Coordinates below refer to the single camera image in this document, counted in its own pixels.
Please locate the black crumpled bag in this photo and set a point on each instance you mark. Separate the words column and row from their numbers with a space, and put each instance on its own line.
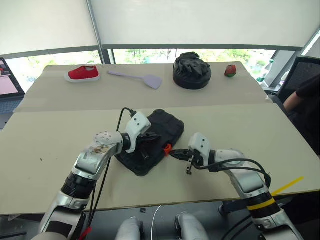
column 191, row 83

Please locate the lilac silicone spatula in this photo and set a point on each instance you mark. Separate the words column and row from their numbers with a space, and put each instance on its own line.
column 152, row 81

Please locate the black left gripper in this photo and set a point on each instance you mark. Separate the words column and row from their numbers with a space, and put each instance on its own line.
column 143, row 143

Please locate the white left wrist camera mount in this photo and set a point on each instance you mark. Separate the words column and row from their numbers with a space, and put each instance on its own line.
column 137, row 125

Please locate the black gloves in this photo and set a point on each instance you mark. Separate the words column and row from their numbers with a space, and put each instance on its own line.
column 191, row 63

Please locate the white roller blind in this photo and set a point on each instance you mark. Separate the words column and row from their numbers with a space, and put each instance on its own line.
column 200, row 20
column 45, row 20

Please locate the silver rounded robot leg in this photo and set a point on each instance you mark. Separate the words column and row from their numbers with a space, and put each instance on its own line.
column 191, row 228
column 130, row 230

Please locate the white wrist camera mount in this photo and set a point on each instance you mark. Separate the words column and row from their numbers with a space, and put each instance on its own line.
column 137, row 125
column 200, row 145

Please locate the person in dark shirt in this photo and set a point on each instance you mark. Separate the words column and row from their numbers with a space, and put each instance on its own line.
column 308, row 107

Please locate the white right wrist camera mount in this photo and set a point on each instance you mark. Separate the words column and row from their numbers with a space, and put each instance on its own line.
column 200, row 145

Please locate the clear plastic bottle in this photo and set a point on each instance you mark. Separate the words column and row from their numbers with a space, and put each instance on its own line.
column 266, row 71

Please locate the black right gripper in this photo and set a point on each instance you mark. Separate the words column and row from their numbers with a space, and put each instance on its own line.
column 197, row 160

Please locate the black plastic tool case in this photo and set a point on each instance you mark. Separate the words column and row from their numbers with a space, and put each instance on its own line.
column 167, row 125

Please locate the red green toy fruit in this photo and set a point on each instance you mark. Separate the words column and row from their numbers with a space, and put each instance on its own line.
column 230, row 71

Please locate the grey window frame post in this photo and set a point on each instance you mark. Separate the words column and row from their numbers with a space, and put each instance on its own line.
column 98, row 30

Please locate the open laptop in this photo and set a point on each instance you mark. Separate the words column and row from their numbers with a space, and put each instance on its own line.
column 7, row 80

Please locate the black mesh office chair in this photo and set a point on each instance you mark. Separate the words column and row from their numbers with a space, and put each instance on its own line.
column 303, row 67

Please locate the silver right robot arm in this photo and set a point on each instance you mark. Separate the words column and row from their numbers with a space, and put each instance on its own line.
column 250, row 180

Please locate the red canvas shoe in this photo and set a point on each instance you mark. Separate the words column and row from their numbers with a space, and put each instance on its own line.
column 83, row 74

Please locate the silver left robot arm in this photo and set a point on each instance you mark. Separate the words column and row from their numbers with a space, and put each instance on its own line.
column 85, row 162

